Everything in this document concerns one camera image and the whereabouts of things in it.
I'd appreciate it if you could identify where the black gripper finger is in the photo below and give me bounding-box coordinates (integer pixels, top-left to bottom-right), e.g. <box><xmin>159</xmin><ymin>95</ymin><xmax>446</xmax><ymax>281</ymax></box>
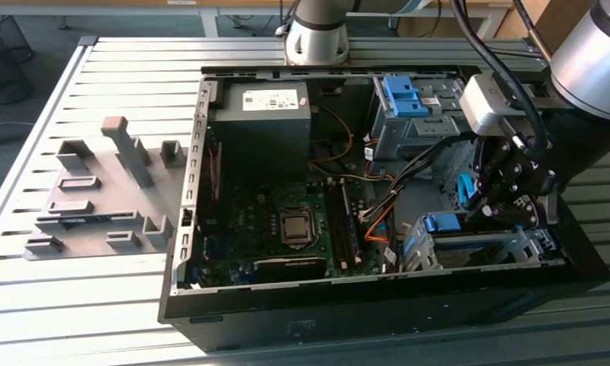
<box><xmin>466</xmin><ymin>134</ymin><xmax>523</xmax><ymax>221</ymax></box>
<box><xmin>480</xmin><ymin>195</ymin><xmax>560</xmax><ymax>230</ymax></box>

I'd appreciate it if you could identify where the hard disk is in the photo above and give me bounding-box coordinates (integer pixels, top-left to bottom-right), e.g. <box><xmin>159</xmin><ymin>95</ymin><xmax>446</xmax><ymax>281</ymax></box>
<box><xmin>403</xmin><ymin>212</ymin><xmax>560</xmax><ymax>268</ymax></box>

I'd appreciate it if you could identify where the silver metal disk bay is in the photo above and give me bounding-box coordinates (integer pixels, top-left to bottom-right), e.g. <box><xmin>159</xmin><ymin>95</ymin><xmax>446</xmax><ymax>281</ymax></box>
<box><xmin>400</xmin><ymin>211</ymin><xmax>544</xmax><ymax>272</ymax></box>

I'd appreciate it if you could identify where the grey metal drive cage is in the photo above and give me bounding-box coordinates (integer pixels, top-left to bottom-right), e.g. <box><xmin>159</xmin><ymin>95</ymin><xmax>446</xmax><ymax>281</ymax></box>
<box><xmin>367</xmin><ymin>74</ymin><xmax>478</xmax><ymax>163</ymax></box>

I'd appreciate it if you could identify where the blue plastic drive latch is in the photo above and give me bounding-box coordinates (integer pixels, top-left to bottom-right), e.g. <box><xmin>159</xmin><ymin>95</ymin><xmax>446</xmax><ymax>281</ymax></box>
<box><xmin>379</xmin><ymin>75</ymin><xmax>431</xmax><ymax>118</ymax></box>

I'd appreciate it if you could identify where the black RAM stick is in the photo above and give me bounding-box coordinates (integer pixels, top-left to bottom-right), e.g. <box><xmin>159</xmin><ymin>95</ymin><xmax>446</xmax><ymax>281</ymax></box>
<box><xmin>336</xmin><ymin>177</ymin><xmax>363</xmax><ymax>265</ymax></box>

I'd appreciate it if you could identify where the brown wooden cabinet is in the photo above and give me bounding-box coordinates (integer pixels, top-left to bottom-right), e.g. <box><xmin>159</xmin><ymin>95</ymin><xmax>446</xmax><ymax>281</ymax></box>
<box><xmin>496</xmin><ymin>0</ymin><xmax>595</xmax><ymax>53</ymax></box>

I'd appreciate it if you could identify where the CPU socket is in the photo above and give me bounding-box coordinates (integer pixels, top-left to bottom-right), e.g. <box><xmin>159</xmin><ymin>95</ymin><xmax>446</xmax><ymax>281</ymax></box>
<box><xmin>276</xmin><ymin>206</ymin><xmax>315</xmax><ymax>247</ymax></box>

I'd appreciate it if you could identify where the silver CPU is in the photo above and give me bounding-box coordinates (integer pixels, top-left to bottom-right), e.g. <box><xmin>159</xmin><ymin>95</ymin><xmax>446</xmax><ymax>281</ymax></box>
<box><xmin>282</xmin><ymin>217</ymin><xmax>310</xmax><ymax>239</ymax></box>

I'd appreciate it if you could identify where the black open PC case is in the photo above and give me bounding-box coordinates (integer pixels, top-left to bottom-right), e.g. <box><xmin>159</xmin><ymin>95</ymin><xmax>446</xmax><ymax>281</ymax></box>
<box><xmin>156</xmin><ymin>64</ymin><xmax>610</xmax><ymax>354</ymax></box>

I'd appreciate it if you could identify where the grey power supply unit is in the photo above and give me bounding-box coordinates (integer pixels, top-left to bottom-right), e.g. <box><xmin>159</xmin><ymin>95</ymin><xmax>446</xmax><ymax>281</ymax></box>
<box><xmin>215</xmin><ymin>81</ymin><xmax>314</xmax><ymax>176</ymax></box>

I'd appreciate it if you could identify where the black graphics card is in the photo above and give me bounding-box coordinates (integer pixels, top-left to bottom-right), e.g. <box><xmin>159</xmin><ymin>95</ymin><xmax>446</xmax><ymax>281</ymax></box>
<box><xmin>251</xmin><ymin>254</ymin><xmax>328</xmax><ymax>283</ymax></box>

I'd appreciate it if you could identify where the green motherboard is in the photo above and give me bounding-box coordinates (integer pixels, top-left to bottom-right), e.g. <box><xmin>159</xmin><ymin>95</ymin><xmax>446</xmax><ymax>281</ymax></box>
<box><xmin>196</xmin><ymin>177</ymin><xmax>387</xmax><ymax>287</ymax></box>

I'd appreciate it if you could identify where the grey parts rack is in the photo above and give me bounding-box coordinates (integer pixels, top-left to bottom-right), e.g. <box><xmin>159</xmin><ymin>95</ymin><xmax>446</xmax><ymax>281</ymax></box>
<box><xmin>22</xmin><ymin>116</ymin><xmax>188</xmax><ymax>262</ymax></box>

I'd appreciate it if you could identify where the dark RAM stick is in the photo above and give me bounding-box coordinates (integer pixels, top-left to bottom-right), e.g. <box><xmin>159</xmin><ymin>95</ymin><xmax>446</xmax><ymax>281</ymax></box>
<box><xmin>58</xmin><ymin>215</ymin><xmax>110</xmax><ymax>230</ymax></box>

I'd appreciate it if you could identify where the blue data wire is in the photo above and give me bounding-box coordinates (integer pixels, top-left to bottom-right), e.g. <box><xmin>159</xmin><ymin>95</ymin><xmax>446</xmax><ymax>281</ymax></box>
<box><xmin>455</xmin><ymin>172</ymin><xmax>478</xmax><ymax>210</ymax></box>

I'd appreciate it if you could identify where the black cable bundle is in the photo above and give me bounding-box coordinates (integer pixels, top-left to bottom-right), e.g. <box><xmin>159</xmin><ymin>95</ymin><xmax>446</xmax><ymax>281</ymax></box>
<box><xmin>358</xmin><ymin>133</ymin><xmax>482</xmax><ymax>224</ymax></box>

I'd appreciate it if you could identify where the multicolour wire bundle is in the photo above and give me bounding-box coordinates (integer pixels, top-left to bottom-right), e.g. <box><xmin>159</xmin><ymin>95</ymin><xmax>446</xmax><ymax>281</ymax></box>
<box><xmin>328</xmin><ymin>172</ymin><xmax>395</xmax><ymax>183</ymax></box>

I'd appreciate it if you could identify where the orange wire bundle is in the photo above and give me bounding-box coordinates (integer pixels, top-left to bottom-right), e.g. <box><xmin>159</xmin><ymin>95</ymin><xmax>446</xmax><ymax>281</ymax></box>
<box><xmin>363</xmin><ymin>217</ymin><xmax>387</xmax><ymax>243</ymax></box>

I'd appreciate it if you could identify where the thin orange wire loop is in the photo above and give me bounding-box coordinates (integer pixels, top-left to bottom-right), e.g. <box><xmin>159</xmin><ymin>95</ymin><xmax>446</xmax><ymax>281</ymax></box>
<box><xmin>308</xmin><ymin>106</ymin><xmax>354</xmax><ymax>165</ymax></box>

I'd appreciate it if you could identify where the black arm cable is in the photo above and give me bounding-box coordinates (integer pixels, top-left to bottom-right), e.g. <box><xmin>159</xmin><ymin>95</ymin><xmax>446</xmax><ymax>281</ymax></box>
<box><xmin>447</xmin><ymin>0</ymin><xmax>552</xmax><ymax>152</ymax></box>
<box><xmin>510</xmin><ymin>0</ymin><xmax>552</xmax><ymax>66</ymax></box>

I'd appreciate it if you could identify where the black wire mesh wastebasket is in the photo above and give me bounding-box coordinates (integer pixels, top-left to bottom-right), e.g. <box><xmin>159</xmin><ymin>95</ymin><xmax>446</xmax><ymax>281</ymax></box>
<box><xmin>0</xmin><ymin>14</ymin><xmax>34</xmax><ymax>104</ymax></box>

